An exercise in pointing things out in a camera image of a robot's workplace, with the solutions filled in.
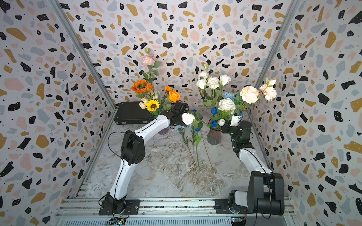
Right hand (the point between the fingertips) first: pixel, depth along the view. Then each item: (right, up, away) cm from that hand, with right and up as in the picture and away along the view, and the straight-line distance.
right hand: (222, 119), depth 84 cm
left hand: (-20, 0, +13) cm, 24 cm away
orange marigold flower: (-34, +20, +6) cm, 39 cm away
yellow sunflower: (-41, +8, -4) cm, 42 cm away
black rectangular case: (-66, +5, +27) cm, 71 cm away
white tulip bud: (-3, -1, -9) cm, 10 cm away
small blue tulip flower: (-14, -13, +17) cm, 26 cm away
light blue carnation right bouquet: (+1, +14, -5) cm, 15 cm away
